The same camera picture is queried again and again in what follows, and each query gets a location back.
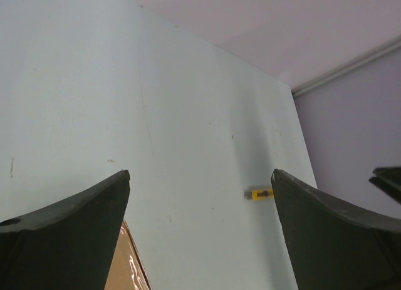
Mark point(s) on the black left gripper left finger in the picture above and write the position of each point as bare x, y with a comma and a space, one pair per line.
68, 244

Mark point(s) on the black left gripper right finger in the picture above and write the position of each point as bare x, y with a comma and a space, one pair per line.
333, 244

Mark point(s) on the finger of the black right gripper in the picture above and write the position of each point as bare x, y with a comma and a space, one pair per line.
387, 179

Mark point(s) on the brown cardboard express box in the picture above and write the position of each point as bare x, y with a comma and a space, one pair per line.
126, 271

